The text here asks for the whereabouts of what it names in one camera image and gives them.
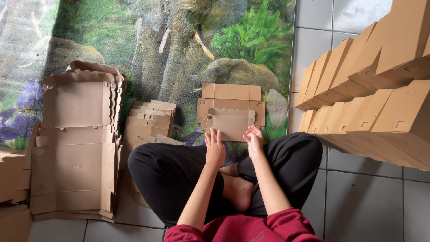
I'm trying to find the person's right hand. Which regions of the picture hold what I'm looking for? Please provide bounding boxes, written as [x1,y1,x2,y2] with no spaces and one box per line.
[243,125,265,160]

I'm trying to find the person's left hand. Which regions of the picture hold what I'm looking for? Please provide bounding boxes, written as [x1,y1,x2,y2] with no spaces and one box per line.
[204,128,226,169]

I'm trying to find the scalloped cardboard box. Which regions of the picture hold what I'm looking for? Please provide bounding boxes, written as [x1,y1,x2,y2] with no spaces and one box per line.
[197,83,266,142]

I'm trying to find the person's black trousers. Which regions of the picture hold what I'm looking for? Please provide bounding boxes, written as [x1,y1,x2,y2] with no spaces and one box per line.
[127,132,324,228]

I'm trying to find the person's bare foot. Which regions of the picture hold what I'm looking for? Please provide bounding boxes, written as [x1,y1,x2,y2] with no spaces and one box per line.
[221,173,255,212]

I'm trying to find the stack of small cardboard blanks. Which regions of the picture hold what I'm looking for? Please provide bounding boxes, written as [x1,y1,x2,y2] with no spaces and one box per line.
[120,99,184,206]

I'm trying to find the person's red sweater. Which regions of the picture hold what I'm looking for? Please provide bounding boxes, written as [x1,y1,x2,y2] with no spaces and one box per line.
[163,208,324,242]

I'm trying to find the elephant print floor mat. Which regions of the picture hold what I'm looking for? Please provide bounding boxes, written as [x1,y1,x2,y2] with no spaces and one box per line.
[0,0,297,167]

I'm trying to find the row of assembled cardboard boxes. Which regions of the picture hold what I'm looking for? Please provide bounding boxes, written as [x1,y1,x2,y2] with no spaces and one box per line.
[298,79,430,171]
[295,0,430,111]

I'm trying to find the stack of large cardboard blanks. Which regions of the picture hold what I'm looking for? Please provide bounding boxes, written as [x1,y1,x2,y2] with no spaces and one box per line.
[30,60,128,223]

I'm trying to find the pile of brown cardboard pieces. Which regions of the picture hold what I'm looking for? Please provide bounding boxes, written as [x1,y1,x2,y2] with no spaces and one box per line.
[0,121,41,242]

